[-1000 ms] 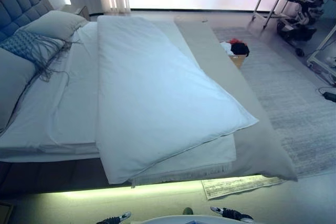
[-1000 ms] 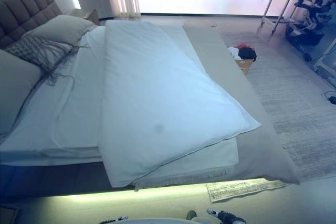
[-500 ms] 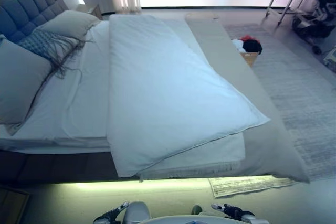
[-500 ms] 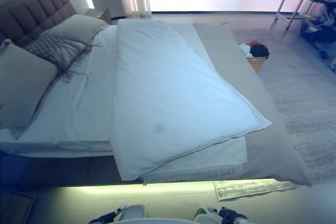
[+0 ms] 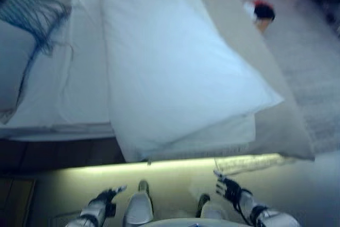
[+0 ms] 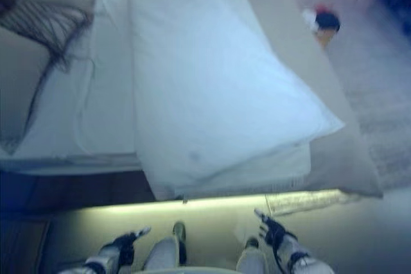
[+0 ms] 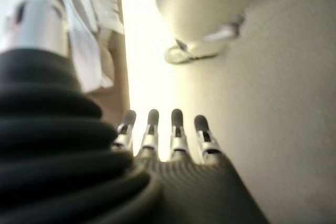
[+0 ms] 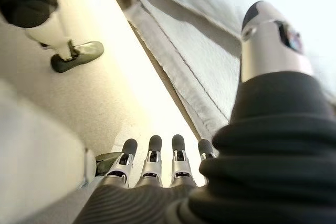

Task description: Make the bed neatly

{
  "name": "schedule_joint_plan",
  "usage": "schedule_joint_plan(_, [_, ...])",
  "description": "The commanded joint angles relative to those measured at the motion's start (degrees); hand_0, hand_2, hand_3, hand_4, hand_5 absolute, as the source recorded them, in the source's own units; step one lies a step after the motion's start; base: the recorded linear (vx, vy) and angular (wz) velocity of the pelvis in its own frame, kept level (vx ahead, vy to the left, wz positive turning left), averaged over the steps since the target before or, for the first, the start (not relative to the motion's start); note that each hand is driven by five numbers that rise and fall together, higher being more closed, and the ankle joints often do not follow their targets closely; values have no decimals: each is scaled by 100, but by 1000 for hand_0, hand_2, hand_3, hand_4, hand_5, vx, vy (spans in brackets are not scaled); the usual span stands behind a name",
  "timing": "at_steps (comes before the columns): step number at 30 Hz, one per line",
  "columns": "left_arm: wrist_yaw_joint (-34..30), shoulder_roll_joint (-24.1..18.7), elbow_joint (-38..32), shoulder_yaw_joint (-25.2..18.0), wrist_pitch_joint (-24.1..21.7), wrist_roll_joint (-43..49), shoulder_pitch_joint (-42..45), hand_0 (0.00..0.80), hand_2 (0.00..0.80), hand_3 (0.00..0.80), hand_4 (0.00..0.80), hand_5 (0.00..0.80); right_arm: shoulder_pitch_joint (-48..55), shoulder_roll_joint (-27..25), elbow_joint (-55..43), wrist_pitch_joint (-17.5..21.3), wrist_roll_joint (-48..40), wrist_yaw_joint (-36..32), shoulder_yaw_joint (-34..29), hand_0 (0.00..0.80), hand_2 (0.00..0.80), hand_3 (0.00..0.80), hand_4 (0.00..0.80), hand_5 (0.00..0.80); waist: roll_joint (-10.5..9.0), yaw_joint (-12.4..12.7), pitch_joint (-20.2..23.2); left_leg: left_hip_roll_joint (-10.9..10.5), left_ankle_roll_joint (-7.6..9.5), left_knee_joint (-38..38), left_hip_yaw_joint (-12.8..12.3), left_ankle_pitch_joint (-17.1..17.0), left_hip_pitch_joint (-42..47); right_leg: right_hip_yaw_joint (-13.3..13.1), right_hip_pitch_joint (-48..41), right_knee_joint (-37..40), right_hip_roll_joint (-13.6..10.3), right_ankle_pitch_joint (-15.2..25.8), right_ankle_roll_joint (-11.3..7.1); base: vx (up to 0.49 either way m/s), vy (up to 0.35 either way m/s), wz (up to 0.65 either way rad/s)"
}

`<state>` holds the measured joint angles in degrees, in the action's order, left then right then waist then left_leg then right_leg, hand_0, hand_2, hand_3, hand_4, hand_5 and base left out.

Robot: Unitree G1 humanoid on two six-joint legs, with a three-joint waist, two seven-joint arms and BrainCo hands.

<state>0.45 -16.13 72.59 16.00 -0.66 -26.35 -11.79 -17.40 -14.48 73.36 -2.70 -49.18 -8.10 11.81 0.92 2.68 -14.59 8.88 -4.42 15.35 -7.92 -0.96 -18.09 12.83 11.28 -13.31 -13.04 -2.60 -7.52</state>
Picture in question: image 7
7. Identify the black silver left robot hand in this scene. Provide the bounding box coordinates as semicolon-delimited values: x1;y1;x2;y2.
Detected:
0;0;271;224

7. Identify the white duvet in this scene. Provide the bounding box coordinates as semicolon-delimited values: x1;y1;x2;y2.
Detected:
41;0;124;94

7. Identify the silver robot foot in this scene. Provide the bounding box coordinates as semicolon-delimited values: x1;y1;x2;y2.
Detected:
163;14;247;65

